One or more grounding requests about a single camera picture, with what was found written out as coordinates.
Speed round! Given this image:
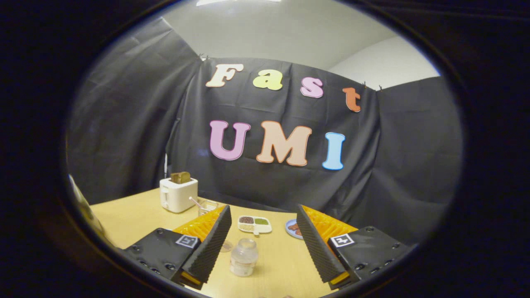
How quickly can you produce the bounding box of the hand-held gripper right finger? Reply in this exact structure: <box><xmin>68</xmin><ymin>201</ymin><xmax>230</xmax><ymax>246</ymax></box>
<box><xmin>296</xmin><ymin>204</ymin><xmax>414</xmax><ymax>290</ymax></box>

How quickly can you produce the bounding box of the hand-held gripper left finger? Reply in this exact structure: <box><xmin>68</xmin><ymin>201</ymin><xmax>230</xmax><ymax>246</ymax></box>
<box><xmin>123</xmin><ymin>205</ymin><xmax>232</xmax><ymax>290</ymax></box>

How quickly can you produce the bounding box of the clear glass cup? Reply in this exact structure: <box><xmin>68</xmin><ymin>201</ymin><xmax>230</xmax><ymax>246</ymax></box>
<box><xmin>198</xmin><ymin>200</ymin><xmax>219</xmax><ymax>217</ymax></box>

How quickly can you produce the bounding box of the blue plate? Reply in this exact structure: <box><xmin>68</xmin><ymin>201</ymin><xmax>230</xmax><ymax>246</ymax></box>
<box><xmin>285</xmin><ymin>219</ymin><xmax>304</xmax><ymax>240</ymax></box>

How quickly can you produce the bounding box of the white divided snack dish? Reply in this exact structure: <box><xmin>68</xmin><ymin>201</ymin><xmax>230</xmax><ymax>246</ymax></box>
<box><xmin>237</xmin><ymin>216</ymin><xmax>272</xmax><ymax>236</ymax></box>

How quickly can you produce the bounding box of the white toaster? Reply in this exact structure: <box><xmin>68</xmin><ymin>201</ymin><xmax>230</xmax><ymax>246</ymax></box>
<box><xmin>159</xmin><ymin>177</ymin><xmax>199</xmax><ymax>214</ymax></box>

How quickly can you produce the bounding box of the black backdrop cloth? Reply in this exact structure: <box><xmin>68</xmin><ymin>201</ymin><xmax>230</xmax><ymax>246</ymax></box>
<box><xmin>66</xmin><ymin>17</ymin><xmax>463</xmax><ymax>247</ymax></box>

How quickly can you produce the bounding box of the wooden table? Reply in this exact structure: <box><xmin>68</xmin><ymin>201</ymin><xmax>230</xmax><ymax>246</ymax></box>
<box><xmin>89</xmin><ymin>188</ymin><xmax>361</xmax><ymax>298</ymax></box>

